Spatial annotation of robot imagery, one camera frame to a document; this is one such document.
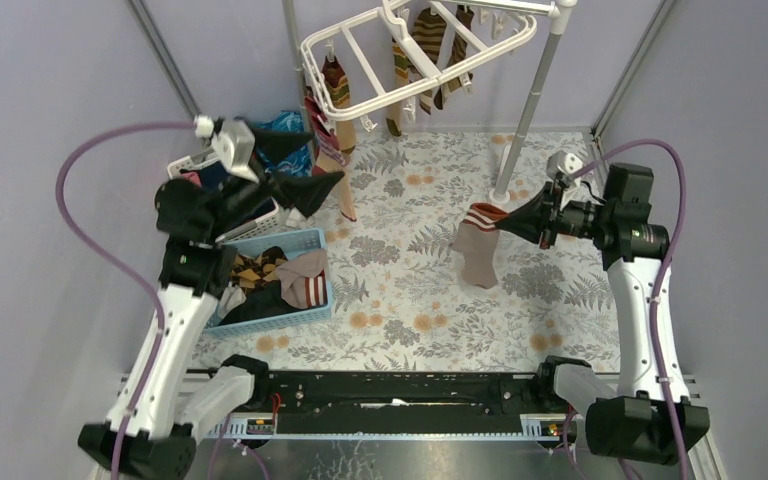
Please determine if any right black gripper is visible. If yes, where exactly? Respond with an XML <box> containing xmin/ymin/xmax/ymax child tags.
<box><xmin>494</xmin><ymin>181</ymin><xmax>612</xmax><ymax>250</ymax></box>

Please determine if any red striped sock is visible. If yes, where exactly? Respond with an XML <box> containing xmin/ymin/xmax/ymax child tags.
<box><xmin>336</xmin><ymin>171</ymin><xmax>357</xmax><ymax>222</ymax></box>
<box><xmin>304</xmin><ymin>86</ymin><xmax>350</xmax><ymax>175</ymax></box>

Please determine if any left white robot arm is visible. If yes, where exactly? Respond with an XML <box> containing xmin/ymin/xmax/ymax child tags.
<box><xmin>78</xmin><ymin>116</ymin><xmax>342</xmax><ymax>479</ymax></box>

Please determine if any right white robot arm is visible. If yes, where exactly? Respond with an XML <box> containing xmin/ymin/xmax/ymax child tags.
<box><xmin>496</xmin><ymin>163</ymin><xmax>710</xmax><ymax>465</ymax></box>

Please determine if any pile of socks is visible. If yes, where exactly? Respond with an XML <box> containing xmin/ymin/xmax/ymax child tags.
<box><xmin>217</xmin><ymin>246</ymin><xmax>328</xmax><ymax>326</ymax></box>

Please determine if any blue patterned cloth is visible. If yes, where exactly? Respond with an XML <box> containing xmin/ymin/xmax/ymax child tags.
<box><xmin>252</xmin><ymin>110</ymin><xmax>313</xmax><ymax>177</ymax></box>

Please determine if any blue laundry basket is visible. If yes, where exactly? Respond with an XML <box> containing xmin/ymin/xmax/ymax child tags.
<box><xmin>203</xmin><ymin>228</ymin><xmax>334</xmax><ymax>338</ymax></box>

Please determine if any dark navy cloth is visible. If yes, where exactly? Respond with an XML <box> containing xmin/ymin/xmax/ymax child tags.
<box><xmin>180</xmin><ymin>163</ymin><xmax>232</xmax><ymax>192</ymax></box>

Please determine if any white laundry basket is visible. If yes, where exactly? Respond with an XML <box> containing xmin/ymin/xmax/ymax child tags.
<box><xmin>166</xmin><ymin>149</ymin><xmax>282</xmax><ymax>242</ymax></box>

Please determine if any brown patterned hanging sock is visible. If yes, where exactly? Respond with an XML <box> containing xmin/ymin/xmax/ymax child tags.
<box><xmin>433</xmin><ymin>5</ymin><xmax>475</xmax><ymax>110</ymax></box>

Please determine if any silver drying rack stand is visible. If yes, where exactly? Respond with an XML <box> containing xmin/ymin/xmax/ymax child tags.
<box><xmin>282</xmin><ymin>1</ymin><xmax>577</xmax><ymax>205</ymax></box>

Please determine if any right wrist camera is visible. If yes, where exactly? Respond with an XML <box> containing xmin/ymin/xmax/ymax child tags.
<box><xmin>546</xmin><ymin>150</ymin><xmax>584</xmax><ymax>192</ymax></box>

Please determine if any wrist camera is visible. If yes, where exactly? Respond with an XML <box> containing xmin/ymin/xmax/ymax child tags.
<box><xmin>211</xmin><ymin>118</ymin><xmax>260</xmax><ymax>184</ymax></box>
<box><xmin>546</xmin><ymin>150</ymin><xmax>584</xmax><ymax>192</ymax></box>

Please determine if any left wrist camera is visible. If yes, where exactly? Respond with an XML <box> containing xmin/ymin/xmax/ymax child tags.
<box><xmin>211</xmin><ymin>118</ymin><xmax>260</xmax><ymax>184</ymax></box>

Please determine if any white sock hanger frame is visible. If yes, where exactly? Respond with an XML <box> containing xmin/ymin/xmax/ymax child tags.
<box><xmin>299</xmin><ymin>1</ymin><xmax>555</xmax><ymax>121</ymax></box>

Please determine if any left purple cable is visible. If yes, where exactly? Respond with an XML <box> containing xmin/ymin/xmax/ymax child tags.
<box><xmin>55</xmin><ymin>119</ymin><xmax>216</xmax><ymax>480</ymax></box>

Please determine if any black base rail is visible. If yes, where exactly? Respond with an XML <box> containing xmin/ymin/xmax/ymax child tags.
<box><xmin>232</xmin><ymin>370</ymin><xmax>572</xmax><ymax>439</ymax></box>

